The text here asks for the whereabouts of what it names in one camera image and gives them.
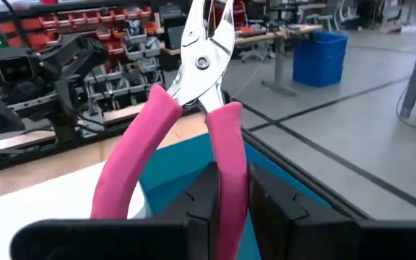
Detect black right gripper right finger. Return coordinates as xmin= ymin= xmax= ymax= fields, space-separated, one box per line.
xmin=248 ymin=162 xmax=416 ymax=260

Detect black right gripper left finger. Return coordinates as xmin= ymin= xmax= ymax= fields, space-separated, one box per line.
xmin=9 ymin=161 xmax=220 ymax=260

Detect pink-handled pliers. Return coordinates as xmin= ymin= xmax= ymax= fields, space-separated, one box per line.
xmin=90 ymin=0 xmax=249 ymax=260

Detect teal plastic tray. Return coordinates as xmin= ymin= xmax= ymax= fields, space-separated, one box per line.
xmin=139 ymin=132 xmax=334 ymax=260

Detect parts rack with red bins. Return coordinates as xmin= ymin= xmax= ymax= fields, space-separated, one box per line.
xmin=0 ymin=0 xmax=165 ymax=120

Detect wooden desk with grey leg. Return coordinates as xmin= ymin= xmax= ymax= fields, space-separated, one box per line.
xmin=162 ymin=23 xmax=324 ymax=97

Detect blue plastic bin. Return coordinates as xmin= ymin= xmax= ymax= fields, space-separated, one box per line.
xmin=292 ymin=30 xmax=349 ymax=88

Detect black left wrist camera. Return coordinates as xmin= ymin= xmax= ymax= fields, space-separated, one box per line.
xmin=0 ymin=48 xmax=38 ymax=87

